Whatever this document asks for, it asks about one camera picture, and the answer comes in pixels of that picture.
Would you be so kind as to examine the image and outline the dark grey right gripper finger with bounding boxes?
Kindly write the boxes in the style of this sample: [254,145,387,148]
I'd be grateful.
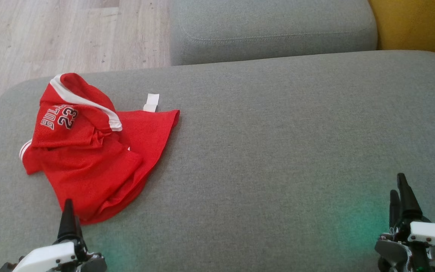
[389,189,403,229]
[397,173,423,227]

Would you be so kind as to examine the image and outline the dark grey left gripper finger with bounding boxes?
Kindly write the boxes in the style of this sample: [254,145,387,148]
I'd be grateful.
[57,199,83,243]

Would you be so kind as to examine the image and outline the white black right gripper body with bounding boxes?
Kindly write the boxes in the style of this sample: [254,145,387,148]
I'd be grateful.
[375,217,435,272]

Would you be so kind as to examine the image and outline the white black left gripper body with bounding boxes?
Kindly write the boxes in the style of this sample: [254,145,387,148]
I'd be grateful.
[12,238,108,272]

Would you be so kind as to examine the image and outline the red Bulls 23 shorts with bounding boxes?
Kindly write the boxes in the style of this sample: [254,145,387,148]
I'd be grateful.
[19,73,143,176]

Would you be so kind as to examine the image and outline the red jersey with white label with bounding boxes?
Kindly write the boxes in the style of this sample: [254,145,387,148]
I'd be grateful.
[44,93,181,226]

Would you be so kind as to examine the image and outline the large grey sofa seat cushion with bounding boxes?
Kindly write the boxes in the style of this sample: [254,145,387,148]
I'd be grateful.
[0,50,435,272]

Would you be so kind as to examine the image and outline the mustard yellow cushion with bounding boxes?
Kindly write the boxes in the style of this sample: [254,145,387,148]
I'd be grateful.
[368,0,435,63]

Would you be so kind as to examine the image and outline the small grey sofa cushion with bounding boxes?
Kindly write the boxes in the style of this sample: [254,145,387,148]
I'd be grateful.
[169,0,378,67]

